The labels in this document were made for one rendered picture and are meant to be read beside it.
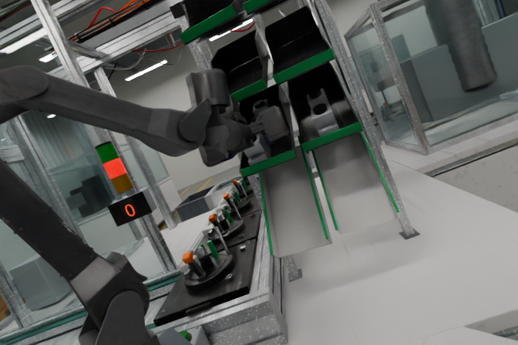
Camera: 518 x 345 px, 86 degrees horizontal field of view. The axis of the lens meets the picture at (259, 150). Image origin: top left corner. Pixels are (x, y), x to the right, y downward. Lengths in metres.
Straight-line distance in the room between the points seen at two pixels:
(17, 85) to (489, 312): 0.73
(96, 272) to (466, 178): 1.32
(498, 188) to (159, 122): 1.35
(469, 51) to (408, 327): 1.16
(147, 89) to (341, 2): 8.18
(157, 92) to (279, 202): 11.58
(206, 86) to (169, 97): 11.53
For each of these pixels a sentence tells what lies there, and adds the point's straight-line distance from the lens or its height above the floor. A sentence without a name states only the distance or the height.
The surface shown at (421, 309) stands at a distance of 0.66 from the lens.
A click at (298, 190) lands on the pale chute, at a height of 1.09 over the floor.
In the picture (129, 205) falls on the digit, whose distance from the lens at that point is 0.94.
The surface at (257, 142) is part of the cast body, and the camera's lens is 0.61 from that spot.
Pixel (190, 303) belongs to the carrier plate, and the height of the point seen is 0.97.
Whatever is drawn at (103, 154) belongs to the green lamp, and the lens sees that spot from 0.94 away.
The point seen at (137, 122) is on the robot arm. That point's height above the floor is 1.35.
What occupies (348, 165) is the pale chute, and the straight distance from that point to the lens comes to 0.73.
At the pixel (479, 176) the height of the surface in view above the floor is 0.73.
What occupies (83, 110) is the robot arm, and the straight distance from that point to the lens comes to 0.40.
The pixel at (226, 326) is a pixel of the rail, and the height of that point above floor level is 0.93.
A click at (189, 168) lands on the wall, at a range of 11.95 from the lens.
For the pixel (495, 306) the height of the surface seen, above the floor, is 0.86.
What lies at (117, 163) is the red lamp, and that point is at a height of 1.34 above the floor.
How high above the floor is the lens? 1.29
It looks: 6 degrees down
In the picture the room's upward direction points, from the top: 24 degrees counter-clockwise
